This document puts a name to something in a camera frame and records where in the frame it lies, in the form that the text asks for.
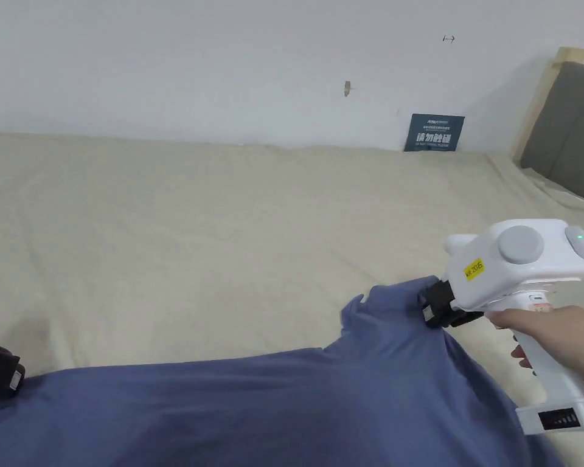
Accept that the dark blue shirt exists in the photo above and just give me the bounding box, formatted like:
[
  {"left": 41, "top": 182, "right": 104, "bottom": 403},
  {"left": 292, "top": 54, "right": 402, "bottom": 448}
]
[{"left": 0, "top": 276, "right": 565, "bottom": 467}]

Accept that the grey padded headboard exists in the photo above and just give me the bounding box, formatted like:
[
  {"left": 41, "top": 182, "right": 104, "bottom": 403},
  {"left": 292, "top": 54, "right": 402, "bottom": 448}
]
[{"left": 510, "top": 47, "right": 584, "bottom": 204}]

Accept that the bed with beige sheet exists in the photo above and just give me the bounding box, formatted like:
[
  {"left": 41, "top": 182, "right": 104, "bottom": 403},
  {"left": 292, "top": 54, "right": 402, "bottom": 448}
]
[{"left": 0, "top": 132, "right": 584, "bottom": 467}]

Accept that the person's right hand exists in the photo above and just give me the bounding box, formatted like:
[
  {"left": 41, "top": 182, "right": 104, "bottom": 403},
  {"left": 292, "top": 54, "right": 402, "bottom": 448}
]
[{"left": 484, "top": 305, "right": 584, "bottom": 372}]

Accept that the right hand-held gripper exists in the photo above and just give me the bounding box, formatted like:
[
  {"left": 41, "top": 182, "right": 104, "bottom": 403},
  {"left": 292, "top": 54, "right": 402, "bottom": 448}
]
[{"left": 417, "top": 218, "right": 584, "bottom": 436}]

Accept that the dark blue sign card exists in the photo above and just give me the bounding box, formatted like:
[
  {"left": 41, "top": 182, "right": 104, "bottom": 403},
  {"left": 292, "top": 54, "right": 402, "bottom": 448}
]
[{"left": 403, "top": 114, "right": 467, "bottom": 153}]

